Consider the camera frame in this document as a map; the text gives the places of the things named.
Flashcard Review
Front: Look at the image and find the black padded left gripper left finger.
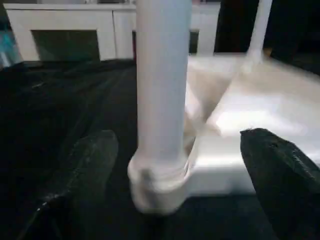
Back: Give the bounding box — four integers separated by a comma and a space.
14, 129, 120, 240

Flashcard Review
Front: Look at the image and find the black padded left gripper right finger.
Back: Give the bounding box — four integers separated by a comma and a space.
239, 127, 320, 240

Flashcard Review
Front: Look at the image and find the white plastic table top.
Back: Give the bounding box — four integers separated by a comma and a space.
126, 51, 320, 215

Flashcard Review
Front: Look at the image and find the white plastic table leg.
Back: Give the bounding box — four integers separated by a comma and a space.
246, 0, 274, 61
131, 0, 194, 181

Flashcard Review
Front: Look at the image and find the black work mat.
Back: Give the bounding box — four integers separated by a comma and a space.
0, 58, 278, 240

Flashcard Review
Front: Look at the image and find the white glass-door cabinet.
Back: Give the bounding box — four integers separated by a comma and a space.
3, 0, 221, 63

